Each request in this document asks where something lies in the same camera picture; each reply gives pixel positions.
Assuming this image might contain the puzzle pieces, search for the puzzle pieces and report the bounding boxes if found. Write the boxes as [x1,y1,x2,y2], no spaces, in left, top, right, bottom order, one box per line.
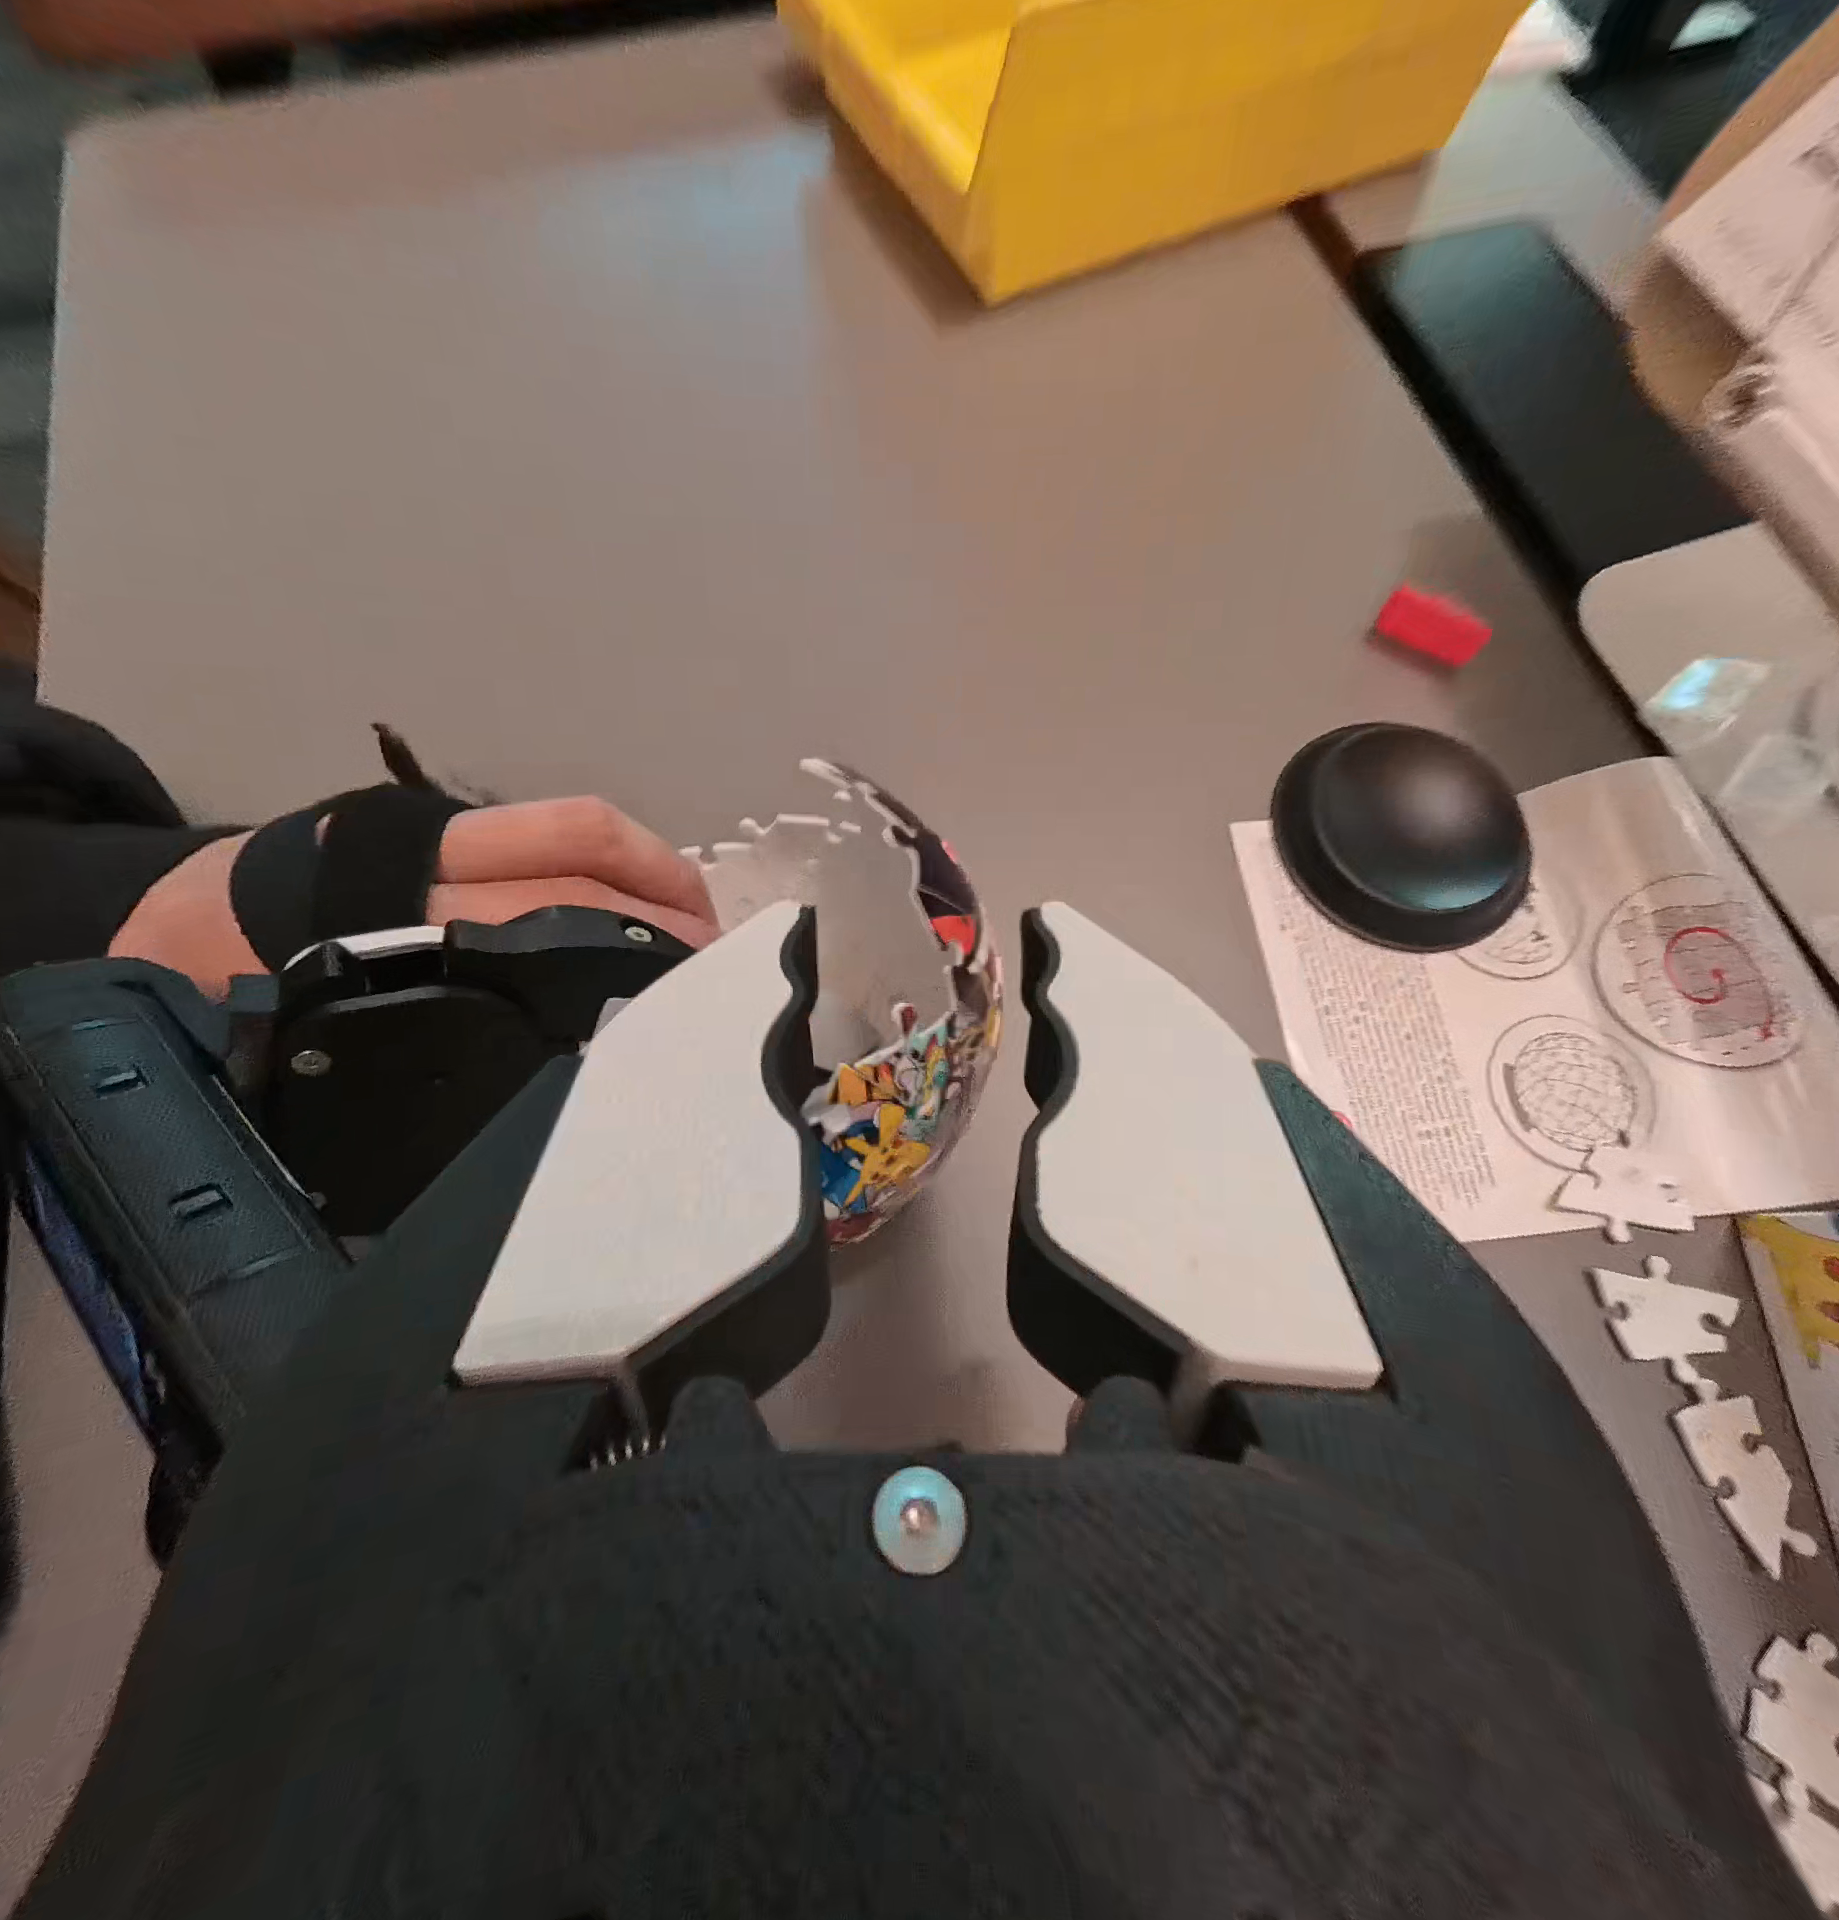
[1549,1147,1839,1920]

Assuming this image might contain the white stand base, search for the white stand base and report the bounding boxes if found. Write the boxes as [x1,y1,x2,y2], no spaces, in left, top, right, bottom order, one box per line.
[1575,516,1839,1038]

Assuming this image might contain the person's left hand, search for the person's left hand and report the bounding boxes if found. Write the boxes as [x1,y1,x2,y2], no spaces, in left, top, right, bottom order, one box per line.
[109,795,723,984]

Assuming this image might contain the small red plastic block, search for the small red plastic block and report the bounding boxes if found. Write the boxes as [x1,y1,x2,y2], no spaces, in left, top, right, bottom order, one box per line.
[1370,585,1493,669]

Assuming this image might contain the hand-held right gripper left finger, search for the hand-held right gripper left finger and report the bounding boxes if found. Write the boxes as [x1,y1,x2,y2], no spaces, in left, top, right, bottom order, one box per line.
[451,900,831,1427]

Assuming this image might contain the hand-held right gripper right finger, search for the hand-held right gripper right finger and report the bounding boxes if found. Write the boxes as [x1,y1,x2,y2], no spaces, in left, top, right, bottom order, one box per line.
[1009,900,1386,1427]

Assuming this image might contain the clear acrylic holder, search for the clear acrylic holder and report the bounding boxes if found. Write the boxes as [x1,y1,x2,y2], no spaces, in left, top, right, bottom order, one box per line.
[1640,652,1839,842]

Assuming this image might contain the partly built puzzle ball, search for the partly built puzzle ball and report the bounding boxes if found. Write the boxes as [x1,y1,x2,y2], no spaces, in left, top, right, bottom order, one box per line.
[679,756,1006,1247]

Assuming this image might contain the yellow plastic bin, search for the yellow plastic bin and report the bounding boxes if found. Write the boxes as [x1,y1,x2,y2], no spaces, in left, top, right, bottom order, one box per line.
[775,0,1537,307]

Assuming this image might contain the black round ball stand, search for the black round ball stand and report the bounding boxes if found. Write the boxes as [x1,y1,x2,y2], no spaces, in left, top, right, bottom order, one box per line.
[1268,723,1532,953]

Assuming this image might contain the folded paper instruction leaflet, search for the folded paper instruction leaflet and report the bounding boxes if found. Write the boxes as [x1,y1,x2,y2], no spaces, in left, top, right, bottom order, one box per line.
[1230,756,1839,1246]

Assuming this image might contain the instruction sheet on board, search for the instruction sheet on board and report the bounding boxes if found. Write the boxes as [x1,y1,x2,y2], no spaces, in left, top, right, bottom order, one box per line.
[1616,0,1839,632]

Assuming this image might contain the blue puzzle box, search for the blue puzzle box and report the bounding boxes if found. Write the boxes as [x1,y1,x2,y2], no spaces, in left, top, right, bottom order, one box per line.
[1736,1206,1839,1653]

